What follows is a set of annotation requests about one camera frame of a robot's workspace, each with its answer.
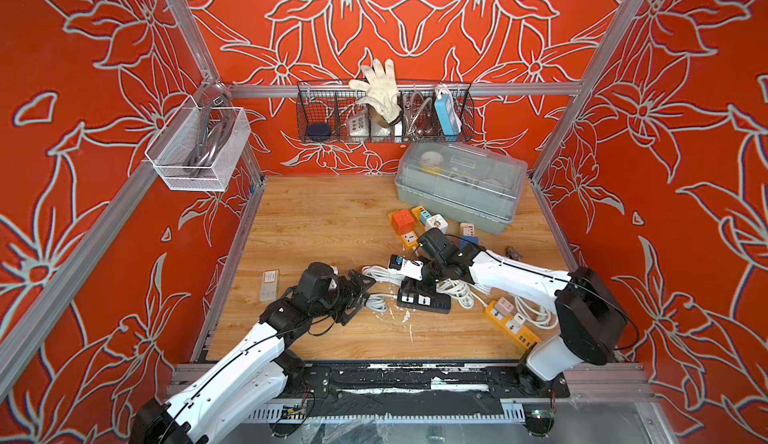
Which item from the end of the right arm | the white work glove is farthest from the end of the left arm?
the white work glove

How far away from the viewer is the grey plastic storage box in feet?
3.01

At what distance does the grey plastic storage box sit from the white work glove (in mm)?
157

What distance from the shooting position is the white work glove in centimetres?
89

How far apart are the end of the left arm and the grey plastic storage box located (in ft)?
1.30

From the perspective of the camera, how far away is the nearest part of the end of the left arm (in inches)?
23.6
